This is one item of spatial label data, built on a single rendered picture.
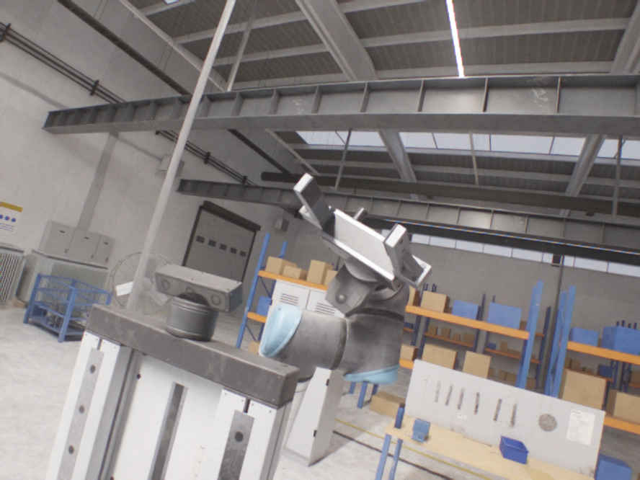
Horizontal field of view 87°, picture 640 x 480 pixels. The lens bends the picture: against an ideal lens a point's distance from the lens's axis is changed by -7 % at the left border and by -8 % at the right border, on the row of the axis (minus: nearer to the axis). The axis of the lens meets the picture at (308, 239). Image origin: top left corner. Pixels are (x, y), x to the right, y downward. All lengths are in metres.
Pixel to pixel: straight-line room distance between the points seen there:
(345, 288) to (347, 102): 6.04
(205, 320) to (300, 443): 4.07
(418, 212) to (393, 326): 11.02
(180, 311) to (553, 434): 4.06
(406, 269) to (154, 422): 0.43
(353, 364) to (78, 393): 0.43
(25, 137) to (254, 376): 14.02
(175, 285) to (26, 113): 13.94
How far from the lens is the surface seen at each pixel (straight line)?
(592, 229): 11.51
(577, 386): 7.41
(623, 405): 7.56
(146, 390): 0.64
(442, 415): 4.34
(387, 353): 0.63
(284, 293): 4.57
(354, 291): 0.55
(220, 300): 0.51
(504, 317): 7.15
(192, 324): 0.53
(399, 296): 0.65
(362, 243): 0.51
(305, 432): 4.50
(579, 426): 4.36
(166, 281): 0.56
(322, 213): 0.51
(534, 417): 4.31
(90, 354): 0.65
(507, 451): 4.02
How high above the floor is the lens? 1.88
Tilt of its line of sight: 8 degrees up
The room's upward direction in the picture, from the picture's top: 14 degrees clockwise
